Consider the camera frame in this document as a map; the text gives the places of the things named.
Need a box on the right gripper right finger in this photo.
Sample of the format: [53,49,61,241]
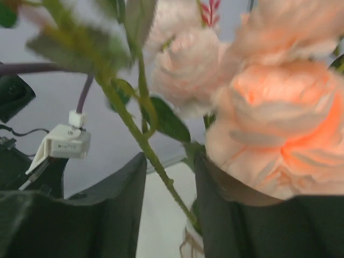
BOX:
[194,153,343,257]

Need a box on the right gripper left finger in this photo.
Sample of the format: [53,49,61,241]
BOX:
[1,153,147,257]

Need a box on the light pink rose stem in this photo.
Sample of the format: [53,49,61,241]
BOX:
[145,1,228,117]

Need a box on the peach rose stem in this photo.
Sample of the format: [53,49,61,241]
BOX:
[1,1,201,231]

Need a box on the orange rose stem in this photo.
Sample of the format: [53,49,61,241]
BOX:
[205,1,343,199]

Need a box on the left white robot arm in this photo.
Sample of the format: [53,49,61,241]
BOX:
[1,63,68,198]

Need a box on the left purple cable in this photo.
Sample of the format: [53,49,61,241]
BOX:
[0,62,95,113]

